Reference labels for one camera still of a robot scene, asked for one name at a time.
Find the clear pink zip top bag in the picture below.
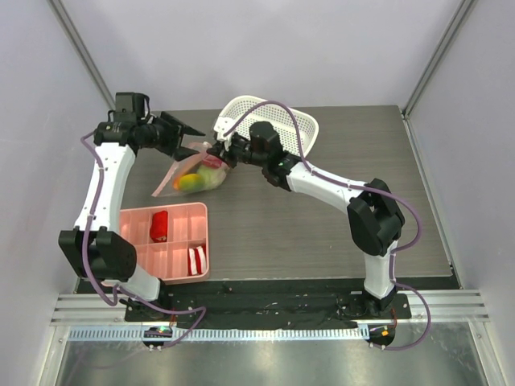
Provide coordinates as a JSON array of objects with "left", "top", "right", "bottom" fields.
[{"left": 151, "top": 142, "right": 231, "bottom": 198}]

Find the pink divided organizer tray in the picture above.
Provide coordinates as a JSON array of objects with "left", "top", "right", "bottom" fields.
[{"left": 120, "top": 202, "right": 210, "bottom": 284}]

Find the slotted grey cable duct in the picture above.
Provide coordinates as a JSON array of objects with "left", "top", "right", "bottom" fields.
[{"left": 68, "top": 325, "right": 369, "bottom": 343}]

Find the white perforated plastic basket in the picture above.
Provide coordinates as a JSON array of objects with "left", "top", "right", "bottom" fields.
[{"left": 218, "top": 95, "right": 319, "bottom": 156}]

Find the aluminium front rail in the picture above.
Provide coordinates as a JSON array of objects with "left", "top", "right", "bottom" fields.
[{"left": 51, "top": 289, "right": 489, "bottom": 330}]

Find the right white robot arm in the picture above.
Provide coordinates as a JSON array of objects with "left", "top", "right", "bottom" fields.
[{"left": 208, "top": 121, "right": 405, "bottom": 318}]

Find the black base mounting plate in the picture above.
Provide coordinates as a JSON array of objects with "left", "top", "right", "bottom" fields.
[{"left": 124, "top": 292, "right": 410, "bottom": 322}]

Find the right aluminium corner post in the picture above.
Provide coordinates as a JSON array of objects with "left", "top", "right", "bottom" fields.
[{"left": 402, "top": 0, "right": 477, "bottom": 120}]

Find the red plush fake food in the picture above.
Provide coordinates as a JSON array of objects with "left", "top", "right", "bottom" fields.
[{"left": 149, "top": 211, "right": 168, "bottom": 243}]

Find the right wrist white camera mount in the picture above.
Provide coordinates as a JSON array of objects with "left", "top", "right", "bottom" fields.
[{"left": 213, "top": 116, "right": 237, "bottom": 150}]

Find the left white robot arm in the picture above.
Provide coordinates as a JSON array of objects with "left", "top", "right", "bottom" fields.
[{"left": 58, "top": 110, "right": 201, "bottom": 321}]

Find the left aluminium corner post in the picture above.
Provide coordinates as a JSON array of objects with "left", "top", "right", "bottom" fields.
[{"left": 47, "top": 0, "right": 115, "bottom": 109}]

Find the aluminium corner post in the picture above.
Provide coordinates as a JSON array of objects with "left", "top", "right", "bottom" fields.
[
  {"left": 47, "top": 0, "right": 115, "bottom": 109},
  {"left": 402, "top": 0, "right": 477, "bottom": 120}
]

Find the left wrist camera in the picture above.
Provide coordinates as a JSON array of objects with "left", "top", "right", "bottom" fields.
[{"left": 113, "top": 92, "right": 150, "bottom": 122}]

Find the red white striped fake food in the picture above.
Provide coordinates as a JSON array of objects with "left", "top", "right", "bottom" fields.
[{"left": 187, "top": 245, "right": 208, "bottom": 276}]

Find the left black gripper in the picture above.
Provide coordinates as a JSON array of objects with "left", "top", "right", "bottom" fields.
[{"left": 138, "top": 113, "right": 204, "bottom": 161}]

